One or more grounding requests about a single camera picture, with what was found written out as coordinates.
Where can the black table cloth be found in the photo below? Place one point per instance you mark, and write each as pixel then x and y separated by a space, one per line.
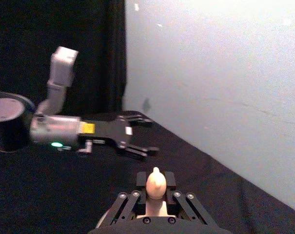
pixel 52 190

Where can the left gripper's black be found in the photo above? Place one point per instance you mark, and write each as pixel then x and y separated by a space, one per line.
pixel 108 131

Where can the small white plastic piece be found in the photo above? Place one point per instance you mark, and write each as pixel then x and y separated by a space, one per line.
pixel 156 185

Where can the black hanging curtain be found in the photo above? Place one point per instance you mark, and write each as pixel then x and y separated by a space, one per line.
pixel 64 24

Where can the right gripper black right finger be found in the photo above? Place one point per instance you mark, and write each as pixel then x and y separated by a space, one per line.
pixel 170 185

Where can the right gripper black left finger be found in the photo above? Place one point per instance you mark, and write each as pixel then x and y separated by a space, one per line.
pixel 141 185

